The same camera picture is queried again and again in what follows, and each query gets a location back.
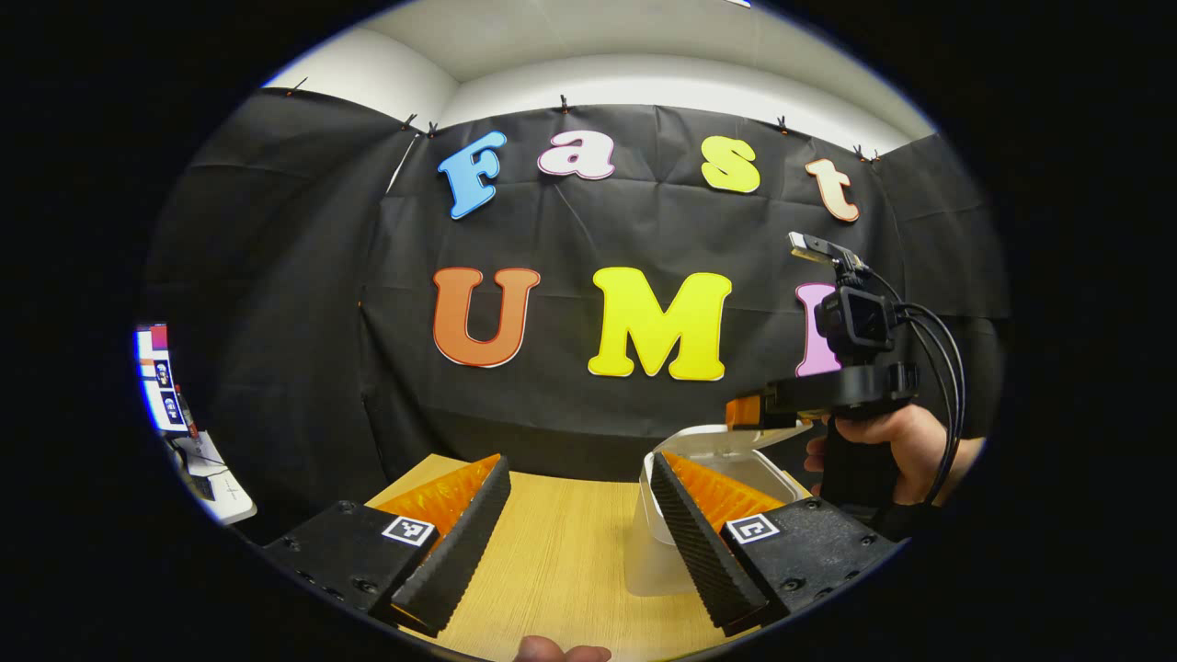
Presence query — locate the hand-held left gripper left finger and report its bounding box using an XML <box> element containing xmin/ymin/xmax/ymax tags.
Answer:
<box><xmin>262</xmin><ymin>453</ymin><xmax>513</xmax><ymax>638</ymax></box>

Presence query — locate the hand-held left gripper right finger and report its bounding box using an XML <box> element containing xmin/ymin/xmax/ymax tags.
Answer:
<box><xmin>648</xmin><ymin>451</ymin><xmax>900</xmax><ymax>638</ymax></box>

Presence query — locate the white desktop garbage bin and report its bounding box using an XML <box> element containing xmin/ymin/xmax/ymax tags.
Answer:
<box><xmin>625</xmin><ymin>423</ymin><xmax>815</xmax><ymax>599</ymax></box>

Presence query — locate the wooden desktop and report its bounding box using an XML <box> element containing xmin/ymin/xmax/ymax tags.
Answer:
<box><xmin>366</xmin><ymin>452</ymin><xmax>815</xmax><ymax>662</ymax></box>

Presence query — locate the black backdrop cloth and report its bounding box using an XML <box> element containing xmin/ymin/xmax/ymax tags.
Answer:
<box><xmin>143</xmin><ymin>87</ymin><xmax>1012</xmax><ymax>543</ymax></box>

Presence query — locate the white display screen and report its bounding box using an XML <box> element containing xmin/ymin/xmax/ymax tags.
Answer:
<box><xmin>136</xmin><ymin>322</ymin><xmax>189</xmax><ymax>433</ymax></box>

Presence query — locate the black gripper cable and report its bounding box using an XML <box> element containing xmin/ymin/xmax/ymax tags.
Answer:
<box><xmin>869</xmin><ymin>271</ymin><xmax>968</xmax><ymax>507</ymax></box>

